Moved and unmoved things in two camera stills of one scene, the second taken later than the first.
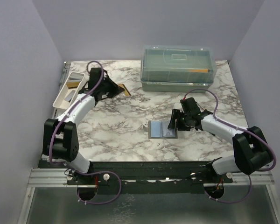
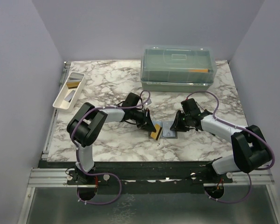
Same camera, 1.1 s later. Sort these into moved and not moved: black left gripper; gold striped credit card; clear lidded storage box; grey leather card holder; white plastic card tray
Moved: gold striped credit card; black left gripper
Not moved: grey leather card holder; white plastic card tray; clear lidded storage box
